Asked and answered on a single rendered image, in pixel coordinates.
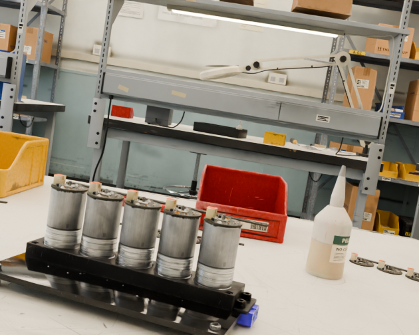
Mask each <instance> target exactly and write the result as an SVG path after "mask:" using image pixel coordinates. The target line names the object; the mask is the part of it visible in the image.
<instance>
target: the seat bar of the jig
mask: <svg viewBox="0 0 419 335"><path fill-rule="evenodd" d="M44 240H45V237H41V238H39V239H35V240H32V241H29V242H27V245H26V251H25V256H26V257H29V258H32V259H36V260H40V261H44V262H47V263H52V264H55V265H59V266H62V267H66V268H70V269H74V270H77V271H82V272H85V273H89V274H92V275H96V276H100V277H104V278H107V279H112V280H116V281H119V282H124V283H126V284H131V285H134V286H139V287H142V288H146V289H149V290H154V291H156V292H161V293H164V294H169V295H172V296H176V297H179V298H184V299H186V300H191V301H194V302H198V303H202V304H206V305H209V306H214V307H216V308H221V309H224V310H228V311H233V307H234V306H235V303H236V300H237V299H238V298H241V296H242V292H244V290H245V283H242V282H237V281H234V280H233V281H232V286H231V288H230V289H226V290H216V289H211V288H206V287H203V286H200V285H198V284H196V283H195V282H194V278H195V273H196V272H195V271H192V274H191V277H190V278H188V279H171V278H167V277H163V276H160V275H158V274H156V273H155V272H154V269H155V264H156V262H155V261H153V264H152V267H151V268H149V269H133V268H128V267H124V266H122V265H119V264H118V263H116V256H117V251H116V254H115V257H114V258H111V259H94V258H90V257H86V256H83V255H81V254H80V253H79V250H80V247H79V248H77V249H70V250H65V249H54V248H51V247H48V246H46V245H44Z"/></svg>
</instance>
